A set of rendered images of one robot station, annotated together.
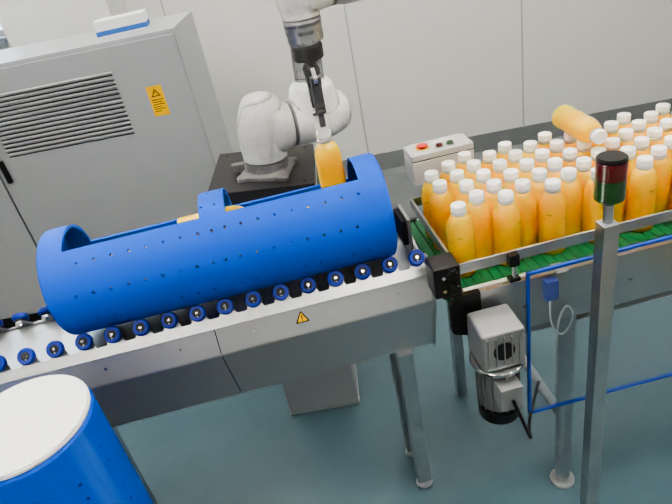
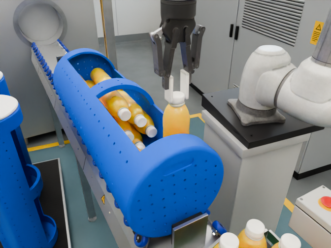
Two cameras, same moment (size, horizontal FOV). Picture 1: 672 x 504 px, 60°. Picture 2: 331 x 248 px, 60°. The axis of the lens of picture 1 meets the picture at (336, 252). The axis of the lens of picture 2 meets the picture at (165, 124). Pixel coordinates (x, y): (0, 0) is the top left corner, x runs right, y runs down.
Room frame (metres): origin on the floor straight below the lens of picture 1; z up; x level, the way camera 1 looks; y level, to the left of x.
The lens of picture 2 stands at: (1.16, -0.60, 1.62)
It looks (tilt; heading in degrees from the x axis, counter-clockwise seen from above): 32 degrees down; 65
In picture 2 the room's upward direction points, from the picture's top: straight up
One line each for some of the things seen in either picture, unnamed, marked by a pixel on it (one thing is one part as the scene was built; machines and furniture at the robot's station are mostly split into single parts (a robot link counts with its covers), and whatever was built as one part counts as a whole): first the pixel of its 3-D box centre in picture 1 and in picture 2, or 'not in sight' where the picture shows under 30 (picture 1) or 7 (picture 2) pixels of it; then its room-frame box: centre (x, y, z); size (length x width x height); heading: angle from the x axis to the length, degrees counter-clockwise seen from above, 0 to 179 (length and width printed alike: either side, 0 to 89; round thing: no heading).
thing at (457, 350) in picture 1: (452, 296); not in sight; (1.72, -0.38, 0.50); 0.04 x 0.04 x 1.00; 4
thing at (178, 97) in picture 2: not in sight; (176, 98); (1.46, -0.03, 1.30); 0.04 x 0.04 x 0.02
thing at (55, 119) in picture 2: not in sight; (55, 117); (1.21, 1.82, 0.31); 0.06 x 0.06 x 0.63; 4
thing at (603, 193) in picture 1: (609, 187); not in sight; (1.08, -0.60, 1.18); 0.06 x 0.06 x 0.05
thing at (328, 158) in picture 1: (330, 170); (176, 131); (1.46, -0.03, 1.20); 0.07 x 0.07 x 0.19
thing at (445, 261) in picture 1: (443, 276); not in sight; (1.22, -0.26, 0.95); 0.10 x 0.07 x 0.10; 4
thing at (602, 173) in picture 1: (611, 168); not in sight; (1.08, -0.60, 1.23); 0.06 x 0.06 x 0.04
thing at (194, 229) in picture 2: (403, 231); (188, 235); (1.41, -0.20, 0.99); 0.10 x 0.02 x 0.12; 4
